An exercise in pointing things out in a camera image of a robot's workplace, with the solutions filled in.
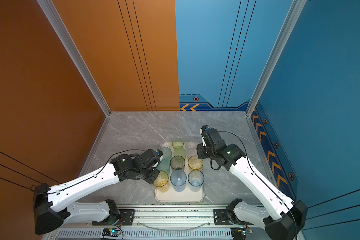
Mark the teal textured tumbler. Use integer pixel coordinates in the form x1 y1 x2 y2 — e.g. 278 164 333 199
160 147 172 161
156 160 171 175

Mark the clear stemmed glass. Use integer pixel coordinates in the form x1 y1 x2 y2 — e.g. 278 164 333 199
185 141 198 149

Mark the yellow tumbler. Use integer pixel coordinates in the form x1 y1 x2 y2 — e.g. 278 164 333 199
188 156 204 171

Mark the amber tall tumbler back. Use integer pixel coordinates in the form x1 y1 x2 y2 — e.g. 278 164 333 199
153 171 169 193

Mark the light green dotted cup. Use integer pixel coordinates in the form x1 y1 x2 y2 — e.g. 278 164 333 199
174 148 187 159

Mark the dark smoky tumbler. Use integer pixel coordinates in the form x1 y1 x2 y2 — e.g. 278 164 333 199
170 156 186 171

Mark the small green faceted glass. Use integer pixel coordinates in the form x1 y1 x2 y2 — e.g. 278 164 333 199
172 139 184 149

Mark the light blue clear tumbler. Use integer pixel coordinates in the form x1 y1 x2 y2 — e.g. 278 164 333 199
188 170 205 192

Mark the grey-blue frosted tumbler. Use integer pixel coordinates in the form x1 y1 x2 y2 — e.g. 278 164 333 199
170 170 187 192

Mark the small clear faceted glass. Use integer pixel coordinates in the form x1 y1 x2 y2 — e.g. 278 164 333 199
160 142 172 148

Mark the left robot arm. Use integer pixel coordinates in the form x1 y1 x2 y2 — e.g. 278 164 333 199
33 149 163 235

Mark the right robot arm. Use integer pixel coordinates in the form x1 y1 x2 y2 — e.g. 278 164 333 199
197 126 308 240

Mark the white rectangular tray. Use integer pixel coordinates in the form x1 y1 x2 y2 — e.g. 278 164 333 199
155 144 204 203

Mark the left green circuit board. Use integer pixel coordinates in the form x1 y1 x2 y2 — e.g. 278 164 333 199
102 228 124 240

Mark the green circuit board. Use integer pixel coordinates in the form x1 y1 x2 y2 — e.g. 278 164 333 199
231 228 253 240
102 228 124 240

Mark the right green circuit board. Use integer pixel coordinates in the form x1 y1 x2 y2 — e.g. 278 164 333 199
231 228 253 240

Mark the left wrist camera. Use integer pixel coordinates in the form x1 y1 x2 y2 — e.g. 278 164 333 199
156 150 163 158

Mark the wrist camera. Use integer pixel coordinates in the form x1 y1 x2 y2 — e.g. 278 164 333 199
200 125 210 138
156 150 163 158

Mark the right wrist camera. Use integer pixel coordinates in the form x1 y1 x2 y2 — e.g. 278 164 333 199
200 125 210 138

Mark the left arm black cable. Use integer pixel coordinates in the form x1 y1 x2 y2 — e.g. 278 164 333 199
29 149 148 196

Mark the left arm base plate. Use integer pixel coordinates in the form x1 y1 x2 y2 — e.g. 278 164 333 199
92 209 136 227

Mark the aluminium front rail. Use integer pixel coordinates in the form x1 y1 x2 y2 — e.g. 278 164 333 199
43 206 272 240

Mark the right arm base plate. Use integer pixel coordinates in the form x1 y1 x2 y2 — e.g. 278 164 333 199
213 209 244 226

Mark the right aluminium corner post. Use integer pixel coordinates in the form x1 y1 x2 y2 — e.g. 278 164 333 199
246 0 307 117

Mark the aluminium corner post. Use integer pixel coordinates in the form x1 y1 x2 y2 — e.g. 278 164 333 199
37 0 111 117
246 0 307 117

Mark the left aluminium corner post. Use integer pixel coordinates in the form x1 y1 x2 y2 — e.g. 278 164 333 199
37 0 111 117

